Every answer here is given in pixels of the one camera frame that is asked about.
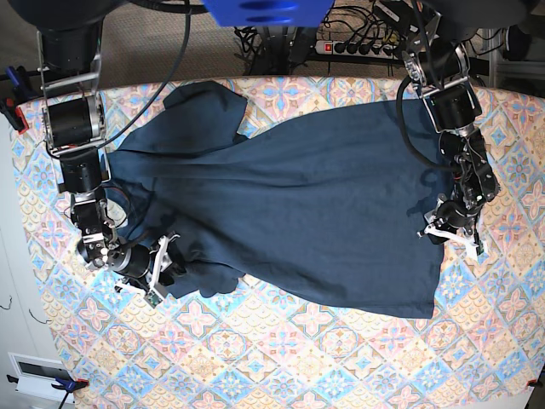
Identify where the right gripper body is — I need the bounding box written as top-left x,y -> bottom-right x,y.
114,232 -> 180,298

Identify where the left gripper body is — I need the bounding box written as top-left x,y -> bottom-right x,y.
416,193 -> 482,250

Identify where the dark navy t-shirt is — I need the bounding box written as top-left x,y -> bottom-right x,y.
108,82 -> 452,319

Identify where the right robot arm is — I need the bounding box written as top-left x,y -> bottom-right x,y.
43,87 -> 172,300

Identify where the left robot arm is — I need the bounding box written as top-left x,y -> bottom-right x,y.
396,5 -> 500,258

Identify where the blue orange clamp bottom left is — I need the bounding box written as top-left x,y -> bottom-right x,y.
6,373 -> 89,409

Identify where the blue orange clamp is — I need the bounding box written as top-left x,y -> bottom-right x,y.
6,373 -> 89,409
1,66 -> 32,135

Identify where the orange clamp bottom right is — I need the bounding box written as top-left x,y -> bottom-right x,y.
527,379 -> 543,388

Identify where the blue orange clamp top left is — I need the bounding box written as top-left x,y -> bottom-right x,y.
1,66 -> 32,135

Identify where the white power strip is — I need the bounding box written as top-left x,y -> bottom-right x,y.
314,40 -> 394,58

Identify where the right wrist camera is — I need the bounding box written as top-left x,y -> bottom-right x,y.
144,288 -> 168,308

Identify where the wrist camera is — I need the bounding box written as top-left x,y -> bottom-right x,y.
144,288 -> 168,308
469,239 -> 487,260

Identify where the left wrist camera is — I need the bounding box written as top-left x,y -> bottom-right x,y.
469,239 -> 487,260

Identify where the white wall outlet box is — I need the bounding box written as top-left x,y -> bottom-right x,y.
8,352 -> 70,402

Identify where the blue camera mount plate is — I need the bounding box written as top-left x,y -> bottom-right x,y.
203,0 -> 334,27

